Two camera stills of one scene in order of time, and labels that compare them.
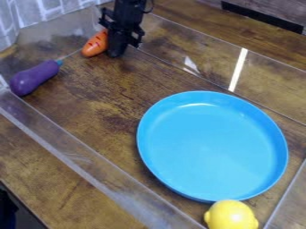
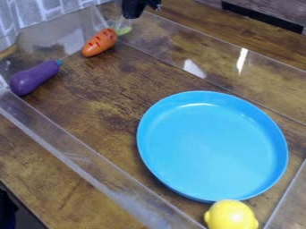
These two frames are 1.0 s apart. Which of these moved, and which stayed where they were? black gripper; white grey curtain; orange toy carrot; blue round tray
Moved: black gripper
Stayed: blue round tray; orange toy carrot; white grey curtain
